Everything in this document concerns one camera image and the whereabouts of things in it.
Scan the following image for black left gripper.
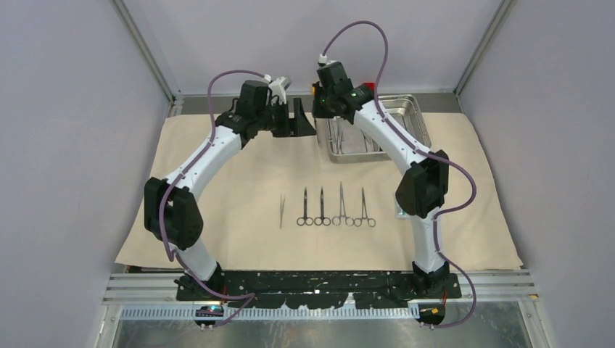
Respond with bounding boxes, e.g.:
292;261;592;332
256;99;315;138

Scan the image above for steel mesh instrument tray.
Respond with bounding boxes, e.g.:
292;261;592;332
314;94;432;164

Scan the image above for cream cloth wrap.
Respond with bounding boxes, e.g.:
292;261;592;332
114;112;524;273

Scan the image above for steel tweezers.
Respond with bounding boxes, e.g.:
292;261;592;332
279;194;285;229

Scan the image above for curved steel scissors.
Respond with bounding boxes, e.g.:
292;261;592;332
296;187;314;226

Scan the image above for straight steel scissors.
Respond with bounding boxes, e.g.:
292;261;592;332
314;188;331;226

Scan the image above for long steel needle holder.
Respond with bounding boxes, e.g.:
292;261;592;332
331;181;355;227

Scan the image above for steel hemostat clamp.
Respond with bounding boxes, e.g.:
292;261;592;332
353;187;376;228

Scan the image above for green white sterile packet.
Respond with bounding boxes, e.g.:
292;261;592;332
395;202;409;220

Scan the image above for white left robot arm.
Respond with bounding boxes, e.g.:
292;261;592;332
144;77;316;300

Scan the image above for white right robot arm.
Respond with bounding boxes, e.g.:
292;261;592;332
313;58;450;298

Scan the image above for steel forceps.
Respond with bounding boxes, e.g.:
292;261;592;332
331;118;348;155

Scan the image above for red block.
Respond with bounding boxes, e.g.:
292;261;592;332
363;82;376;91

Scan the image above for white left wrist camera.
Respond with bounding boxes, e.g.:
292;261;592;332
262;74;292;104

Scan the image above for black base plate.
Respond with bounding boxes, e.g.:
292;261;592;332
176;268;462;311

